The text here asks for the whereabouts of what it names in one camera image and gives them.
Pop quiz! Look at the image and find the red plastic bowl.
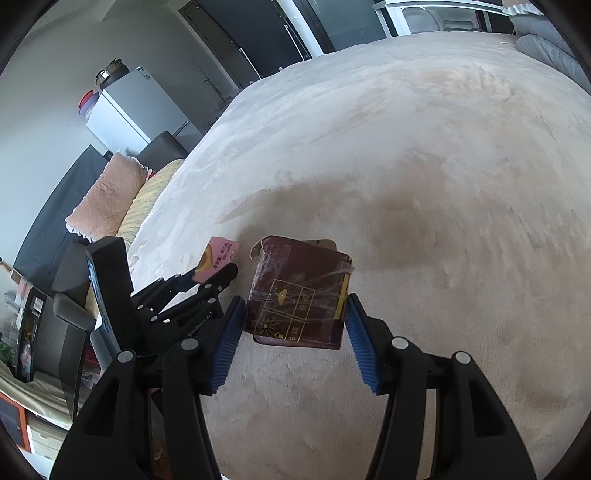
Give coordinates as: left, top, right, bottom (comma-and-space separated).
78, 90, 100, 118

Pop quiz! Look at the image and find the metal cooking pot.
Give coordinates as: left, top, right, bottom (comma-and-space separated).
95, 58, 130, 90

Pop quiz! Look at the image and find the orange box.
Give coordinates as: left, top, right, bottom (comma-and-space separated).
0, 392, 31, 455

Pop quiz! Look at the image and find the pink frilled pillow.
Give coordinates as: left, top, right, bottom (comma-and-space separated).
65, 153, 153, 243

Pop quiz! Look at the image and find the pink carton box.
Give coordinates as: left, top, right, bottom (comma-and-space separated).
193, 236, 241, 284

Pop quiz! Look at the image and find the dark wardrobe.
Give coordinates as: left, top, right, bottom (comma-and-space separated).
178, 0, 386, 93

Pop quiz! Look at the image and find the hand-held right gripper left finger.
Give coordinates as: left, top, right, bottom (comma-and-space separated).
50, 295, 246, 480

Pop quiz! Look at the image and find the grey pillow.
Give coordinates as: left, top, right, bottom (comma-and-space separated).
501, 0, 591, 93

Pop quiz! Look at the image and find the white metal rack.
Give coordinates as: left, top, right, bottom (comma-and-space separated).
372, 0, 513, 38

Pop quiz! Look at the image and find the white fridge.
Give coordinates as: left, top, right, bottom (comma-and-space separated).
85, 69, 204, 155

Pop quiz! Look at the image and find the dark grey headboard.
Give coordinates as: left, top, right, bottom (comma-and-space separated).
13, 145, 114, 278

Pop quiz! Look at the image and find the yellow knit pillow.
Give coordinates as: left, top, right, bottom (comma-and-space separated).
115, 158, 185, 254

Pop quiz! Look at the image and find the beige plush blanket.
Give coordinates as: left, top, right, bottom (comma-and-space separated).
124, 30, 591, 480

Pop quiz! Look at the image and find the black printed box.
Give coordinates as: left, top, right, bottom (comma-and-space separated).
11, 284, 47, 384

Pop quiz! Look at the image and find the maroon cardboard box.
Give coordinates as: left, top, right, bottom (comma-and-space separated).
244, 235, 355, 350

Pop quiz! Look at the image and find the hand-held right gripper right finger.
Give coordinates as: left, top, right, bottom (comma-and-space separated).
344, 294, 539, 480

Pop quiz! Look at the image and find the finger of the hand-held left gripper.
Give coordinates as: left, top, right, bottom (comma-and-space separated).
134, 272, 197, 310
152, 265, 238, 333

